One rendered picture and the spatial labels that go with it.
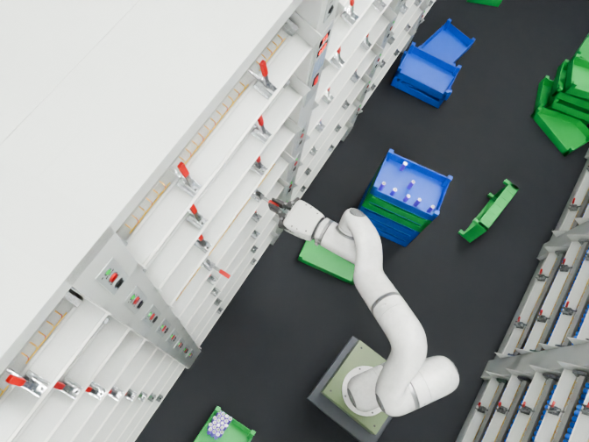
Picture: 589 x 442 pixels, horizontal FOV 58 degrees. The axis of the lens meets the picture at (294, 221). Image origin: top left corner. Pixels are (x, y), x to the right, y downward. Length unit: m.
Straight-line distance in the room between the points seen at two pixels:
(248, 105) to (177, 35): 0.28
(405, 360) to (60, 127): 0.94
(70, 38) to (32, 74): 0.08
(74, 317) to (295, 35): 0.73
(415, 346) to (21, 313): 0.90
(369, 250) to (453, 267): 1.37
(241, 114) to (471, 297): 1.94
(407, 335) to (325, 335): 1.25
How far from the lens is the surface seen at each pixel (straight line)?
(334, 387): 2.21
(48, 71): 0.91
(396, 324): 1.36
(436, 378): 1.45
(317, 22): 1.17
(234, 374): 2.52
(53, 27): 0.95
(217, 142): 1.08
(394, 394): 1.41
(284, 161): 1.74
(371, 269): 1.46
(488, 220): 2.73
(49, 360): 1.02
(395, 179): 2.41
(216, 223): 1.44
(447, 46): 3.41
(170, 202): 1.04
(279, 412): 2.53
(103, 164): 0.81
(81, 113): 0.86
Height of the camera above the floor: 2.52
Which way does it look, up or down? 70 degrees down
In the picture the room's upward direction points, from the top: 16 degrees clockwise
